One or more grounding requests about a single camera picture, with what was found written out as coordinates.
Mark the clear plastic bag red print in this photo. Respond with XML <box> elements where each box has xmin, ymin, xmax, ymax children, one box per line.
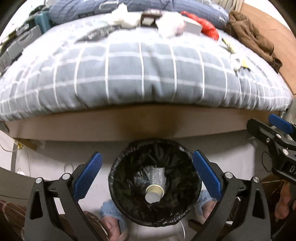
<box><xmin>156</xmin><ymin>13</ymin><xmax>186</xmax><ymax>38</ymax></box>

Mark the yellow pudding cup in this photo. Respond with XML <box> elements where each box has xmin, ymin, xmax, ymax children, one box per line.
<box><xmin>145</xmin><ymin>184</ymin><xmax>165</xmax><ymax>204</ymax></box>

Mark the bubble wrap roll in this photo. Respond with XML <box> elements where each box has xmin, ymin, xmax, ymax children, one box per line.
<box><xmin>133</xmin><ymin>166</ymin><xmax>166</xmax><ymax>189</ymax></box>

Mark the grey checked bed sheet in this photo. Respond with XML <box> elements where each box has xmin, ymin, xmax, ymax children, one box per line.
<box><xmin>1</xmin><ymin>15</ymin><xmax>293</xmax><ymax>121</ymax></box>

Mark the black lined trash bin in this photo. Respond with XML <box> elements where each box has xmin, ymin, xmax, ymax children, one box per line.
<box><xmin>108</xmin><ymin>138</ymin><xmax>202</xmax><ymax>227</ymax></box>

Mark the yellow white snack packet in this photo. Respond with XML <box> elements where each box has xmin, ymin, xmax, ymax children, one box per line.
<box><xmin>221</xmin><ymin>38</ymin><xmax>250</xmax><ymax>72</ymax></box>

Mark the white tissue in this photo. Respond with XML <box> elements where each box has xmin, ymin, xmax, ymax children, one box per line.
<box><xmin>111</xmin><ymin>3</ymin><xmax>128</xmax><ymax>16</ymax></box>

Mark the teal suitcase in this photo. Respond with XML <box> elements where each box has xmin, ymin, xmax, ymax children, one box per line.
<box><xmin>34</xmin><ymin>11</ymin><xmax>55</xmax><ymax>34</ymax></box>

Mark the black patterned wrapper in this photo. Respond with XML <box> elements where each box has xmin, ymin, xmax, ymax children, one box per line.
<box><xmin>76</xmin><ymin>25</ymin><xmax>121</xmax><ymax>43</ymax></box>

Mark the brown fleece jacket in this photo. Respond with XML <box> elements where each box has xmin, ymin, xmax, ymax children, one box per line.
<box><xmin>224</xmin><ymin>11</ymin><xmax>282</xmax><ymax>73</ymax></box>

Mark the white cardboard box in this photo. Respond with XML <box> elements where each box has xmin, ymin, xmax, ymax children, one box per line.
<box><xmin>184</xmin><ymin>20</ymin><xmax>203</xmax><ymax>36</ymax></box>

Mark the light blue slipper right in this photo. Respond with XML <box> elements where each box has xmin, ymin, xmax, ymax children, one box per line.
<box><xmin>194</xmin><ymin>189</ymin><xmax>217</xmax><ymax>225</ymax></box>

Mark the wooden bed frame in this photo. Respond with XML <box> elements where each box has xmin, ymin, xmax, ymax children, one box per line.
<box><xmin>4</xmin><ymin>104</ymin><xmax>270</xmax><ymax>142</ymax></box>

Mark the wooden headboard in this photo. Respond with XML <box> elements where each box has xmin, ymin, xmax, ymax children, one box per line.
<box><xmin>241</xmin><ymin>0</ymin><xmax>295</xmax><ymax>94</ymax></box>

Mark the light blue slipper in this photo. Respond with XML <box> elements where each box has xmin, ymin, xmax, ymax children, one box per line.
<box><xmin>100</xmin><ymin>199</ymin><xmax>129</xmax><ymax>240</ymax></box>
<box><xmin>194</xmin><ymin>189</ymin><xmax>217</xmax><ymax>225</ymax></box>

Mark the person's right hand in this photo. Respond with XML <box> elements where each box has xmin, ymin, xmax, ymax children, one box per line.
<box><xmin>274</xmin><ymin>181</ymin><xmax>292</xmax><ymax>219</ymax></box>

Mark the grey suitcase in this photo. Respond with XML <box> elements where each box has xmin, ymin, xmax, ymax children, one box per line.
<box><xmin>1</xmin><ymin>25</ymin><xmax>42</xmax><ymax>75</ymax></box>

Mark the brown chocolate snack box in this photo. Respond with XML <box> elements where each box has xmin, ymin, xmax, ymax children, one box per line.
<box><xmin>140</xmin><ymin>9</ymin><xmax>163</xmax><ymax>28</ymax></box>

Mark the blue striped duvet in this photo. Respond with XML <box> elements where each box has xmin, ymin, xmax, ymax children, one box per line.
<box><xmin>49</xmin><ymin>1</ymin><xmax>229</xmax><ymax>28</ymax></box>

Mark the light blue slipper left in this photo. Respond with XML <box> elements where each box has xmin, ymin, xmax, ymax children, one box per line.
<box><xmin>100</xmin><ymin>199</ymin><xmax>129</xmax><ymax>240</ymax></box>

